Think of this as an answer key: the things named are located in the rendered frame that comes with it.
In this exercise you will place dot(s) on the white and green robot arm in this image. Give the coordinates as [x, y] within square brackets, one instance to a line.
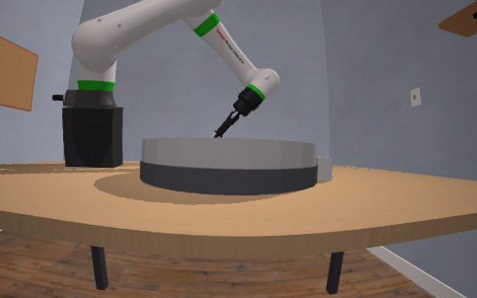
[97, 44]

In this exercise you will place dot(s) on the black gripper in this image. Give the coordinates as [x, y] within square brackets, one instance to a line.
[241, 108]

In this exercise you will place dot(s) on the grey round turntable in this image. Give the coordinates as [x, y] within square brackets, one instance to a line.
[232, 166]

